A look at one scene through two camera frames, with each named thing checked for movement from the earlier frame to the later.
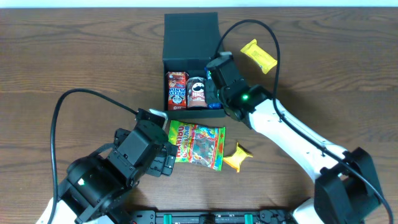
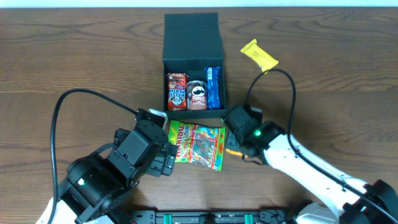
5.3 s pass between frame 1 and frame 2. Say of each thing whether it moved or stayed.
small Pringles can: stayed
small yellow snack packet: moved
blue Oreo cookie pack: stayed
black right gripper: moved
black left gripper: stayed
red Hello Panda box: stayed
